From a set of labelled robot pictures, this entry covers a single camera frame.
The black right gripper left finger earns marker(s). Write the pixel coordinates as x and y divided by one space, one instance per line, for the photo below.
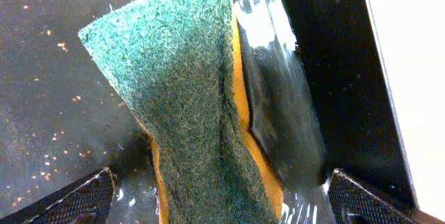
87 200

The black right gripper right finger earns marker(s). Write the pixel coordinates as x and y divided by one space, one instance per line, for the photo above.
355 201

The orange green sponge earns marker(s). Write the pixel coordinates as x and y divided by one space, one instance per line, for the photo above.
177 65

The black plastic tray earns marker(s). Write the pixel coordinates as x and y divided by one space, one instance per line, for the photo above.
61 120

